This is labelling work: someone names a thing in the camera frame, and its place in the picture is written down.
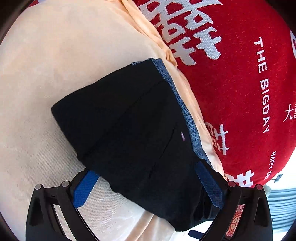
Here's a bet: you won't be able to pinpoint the blue grey ribbed panel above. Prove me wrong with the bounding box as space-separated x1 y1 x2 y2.
267 187 296 230

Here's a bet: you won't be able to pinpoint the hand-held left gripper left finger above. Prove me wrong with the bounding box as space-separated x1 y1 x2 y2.
25 168 101 241

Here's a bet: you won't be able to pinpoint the red printed bedspread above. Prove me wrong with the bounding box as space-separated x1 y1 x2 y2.
136 0 296 189

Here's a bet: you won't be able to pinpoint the peach blanket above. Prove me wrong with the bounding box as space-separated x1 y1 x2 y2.
0 0 226 241

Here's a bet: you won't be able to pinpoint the red patterned cloth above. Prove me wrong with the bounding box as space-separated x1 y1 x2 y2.
225 204 245 237

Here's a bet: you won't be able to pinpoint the black pants with patterned stripes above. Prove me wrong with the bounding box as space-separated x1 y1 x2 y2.
51 58 225 232

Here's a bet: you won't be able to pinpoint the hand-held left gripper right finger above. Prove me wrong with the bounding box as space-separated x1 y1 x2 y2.
194 160 271 241

